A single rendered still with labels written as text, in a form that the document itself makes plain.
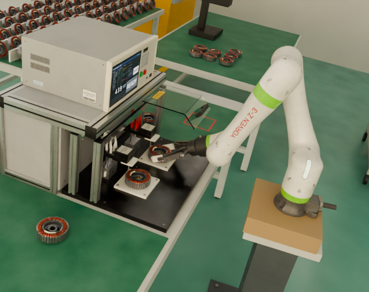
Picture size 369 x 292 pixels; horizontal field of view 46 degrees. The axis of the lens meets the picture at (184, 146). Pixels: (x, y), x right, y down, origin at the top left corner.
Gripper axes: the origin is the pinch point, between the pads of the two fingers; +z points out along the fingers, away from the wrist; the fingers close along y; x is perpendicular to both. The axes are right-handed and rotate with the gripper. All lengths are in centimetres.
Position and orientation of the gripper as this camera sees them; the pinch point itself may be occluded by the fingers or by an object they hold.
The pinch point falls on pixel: (160, 153)
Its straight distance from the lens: 207.5
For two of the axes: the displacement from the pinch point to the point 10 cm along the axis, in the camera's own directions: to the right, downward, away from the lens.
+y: 3.4, -4.3, 8.3
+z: -8.9, 1.5, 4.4
